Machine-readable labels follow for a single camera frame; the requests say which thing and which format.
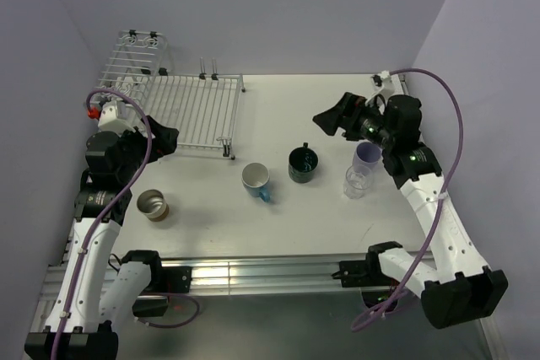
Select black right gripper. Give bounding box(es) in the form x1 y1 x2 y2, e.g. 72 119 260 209
312 92 394 149

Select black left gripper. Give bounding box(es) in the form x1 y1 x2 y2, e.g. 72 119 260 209
115 116 177 183

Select dark green patterned mug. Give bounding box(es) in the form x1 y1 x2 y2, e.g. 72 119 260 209
288 142 319 184

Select cream steel cup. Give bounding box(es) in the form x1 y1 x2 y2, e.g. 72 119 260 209
136 189 170 222

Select blue ceramic mug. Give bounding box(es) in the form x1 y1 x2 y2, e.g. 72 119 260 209
241 163 271 203

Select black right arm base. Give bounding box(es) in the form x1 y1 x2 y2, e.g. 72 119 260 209
331 260 398 308

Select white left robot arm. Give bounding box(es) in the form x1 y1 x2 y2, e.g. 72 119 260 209
24 116 179 359

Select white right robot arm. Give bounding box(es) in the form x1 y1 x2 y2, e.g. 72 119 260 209
313 93 508 329

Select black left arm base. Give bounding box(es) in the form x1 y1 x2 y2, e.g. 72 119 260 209
112 250 192 319

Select purple plastic cup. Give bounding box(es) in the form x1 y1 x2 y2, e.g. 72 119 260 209
352 142 381 174

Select clear glass cup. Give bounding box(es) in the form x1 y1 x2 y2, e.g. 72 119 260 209
343 165 374 199

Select white wire dish rack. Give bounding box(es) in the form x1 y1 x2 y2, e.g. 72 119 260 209
96 30 246 160

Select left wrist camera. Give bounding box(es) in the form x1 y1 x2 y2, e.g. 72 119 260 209
88 101 131 133

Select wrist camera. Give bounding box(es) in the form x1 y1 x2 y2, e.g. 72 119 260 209
88 101 131 133
365 71 395 105

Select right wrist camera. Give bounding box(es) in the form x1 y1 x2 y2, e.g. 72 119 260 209
365 71 395 105

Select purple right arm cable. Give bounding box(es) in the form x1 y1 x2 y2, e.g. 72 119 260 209
351 67 463 332

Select aluminium mounting rail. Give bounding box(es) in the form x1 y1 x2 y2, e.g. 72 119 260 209
31 250 507 360

